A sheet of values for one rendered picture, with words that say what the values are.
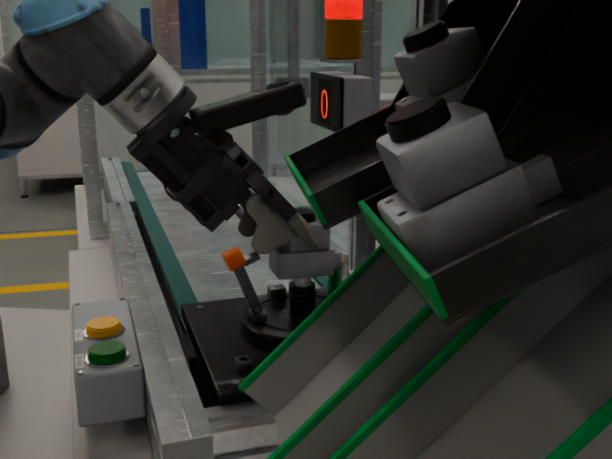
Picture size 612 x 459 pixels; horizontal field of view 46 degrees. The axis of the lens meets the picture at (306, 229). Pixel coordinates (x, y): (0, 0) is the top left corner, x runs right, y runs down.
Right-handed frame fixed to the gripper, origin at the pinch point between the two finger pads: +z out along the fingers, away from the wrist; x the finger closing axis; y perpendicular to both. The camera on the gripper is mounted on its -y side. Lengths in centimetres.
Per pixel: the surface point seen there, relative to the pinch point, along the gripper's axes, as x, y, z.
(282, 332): 4.6, 9.6, 4.6
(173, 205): -84, 14, 10
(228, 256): 0.8, 7.9, -4.5
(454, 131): 43.9, -6.1, -17.8
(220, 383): 9.8, 16.7, 0.8
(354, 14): -16.5, -24.1, -9.0
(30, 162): -506, 96, 24
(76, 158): -504, 70, 44
